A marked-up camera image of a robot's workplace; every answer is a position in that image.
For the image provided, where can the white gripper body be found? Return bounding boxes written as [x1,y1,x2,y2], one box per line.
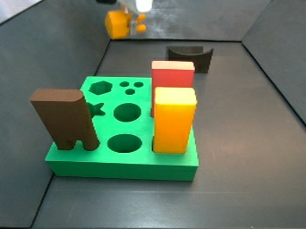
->
[117,0,155,14]

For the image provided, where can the yellow three prong object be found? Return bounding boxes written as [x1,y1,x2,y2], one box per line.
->
[105,10,145,39]

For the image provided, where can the black curved fixture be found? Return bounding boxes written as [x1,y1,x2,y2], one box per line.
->
[165,46,214,73]

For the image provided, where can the red rectangular block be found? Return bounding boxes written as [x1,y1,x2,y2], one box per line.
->
[151,61,195,108]

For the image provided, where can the green shape sorter block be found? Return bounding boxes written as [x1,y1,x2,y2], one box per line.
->
[45,76,198,181]

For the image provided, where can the yellow rectangular block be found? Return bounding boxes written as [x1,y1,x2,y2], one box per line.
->
[152,87,198,154]

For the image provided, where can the brown arch block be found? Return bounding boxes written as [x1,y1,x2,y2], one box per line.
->
[29,89,99,151]

